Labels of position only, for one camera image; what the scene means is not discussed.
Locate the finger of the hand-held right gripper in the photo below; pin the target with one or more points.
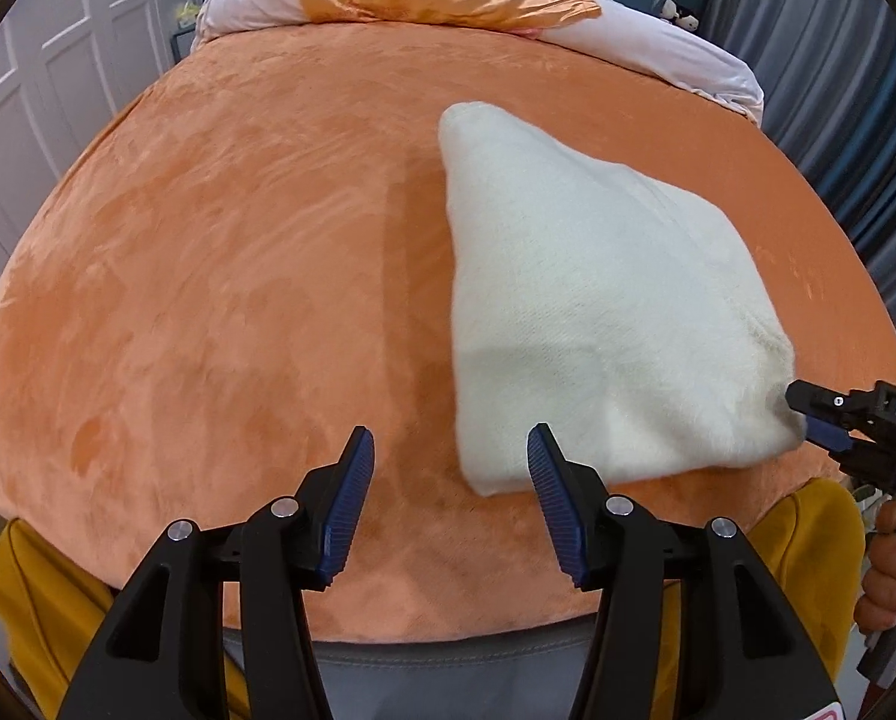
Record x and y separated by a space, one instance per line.
830 435
815 396

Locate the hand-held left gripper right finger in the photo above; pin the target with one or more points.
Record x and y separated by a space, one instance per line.
557 511

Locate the grey bed base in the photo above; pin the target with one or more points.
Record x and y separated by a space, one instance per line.
418 671

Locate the small black white toy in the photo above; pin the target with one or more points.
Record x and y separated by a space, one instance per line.
680 15

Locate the grey blue curtain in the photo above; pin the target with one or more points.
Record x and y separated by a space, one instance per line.
830 90

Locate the person's yellow clothing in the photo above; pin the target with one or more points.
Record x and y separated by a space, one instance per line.
43 585

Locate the orange plush blanket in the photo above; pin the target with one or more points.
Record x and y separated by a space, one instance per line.
193 277

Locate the white panelled wardrobe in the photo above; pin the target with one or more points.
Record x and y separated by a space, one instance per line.
43 52

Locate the person's right hand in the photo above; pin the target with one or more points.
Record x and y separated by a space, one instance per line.
889 570

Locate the cream knit cardigan red buttons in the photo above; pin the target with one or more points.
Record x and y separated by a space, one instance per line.
590 277

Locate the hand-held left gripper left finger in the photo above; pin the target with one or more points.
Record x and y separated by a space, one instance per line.
350 496

